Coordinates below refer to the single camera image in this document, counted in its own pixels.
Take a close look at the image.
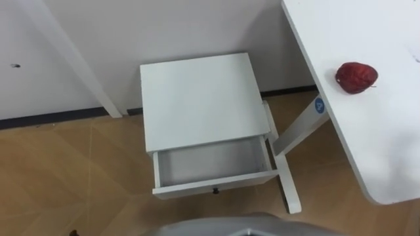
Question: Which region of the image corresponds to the white bedside cabinet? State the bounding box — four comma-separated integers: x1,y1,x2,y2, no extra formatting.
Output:
139,52,272,154

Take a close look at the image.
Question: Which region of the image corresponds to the red strawberry soft toy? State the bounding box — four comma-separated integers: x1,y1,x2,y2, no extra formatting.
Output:
335,62,379,95

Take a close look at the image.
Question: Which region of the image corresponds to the open white drawer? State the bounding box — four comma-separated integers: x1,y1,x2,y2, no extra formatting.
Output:
151,134,279,201

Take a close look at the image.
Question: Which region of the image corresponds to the white desk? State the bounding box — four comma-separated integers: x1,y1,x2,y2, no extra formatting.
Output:
261,0,420,215

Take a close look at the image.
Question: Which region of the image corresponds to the robot body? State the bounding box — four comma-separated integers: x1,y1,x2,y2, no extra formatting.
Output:
144,212,345,236

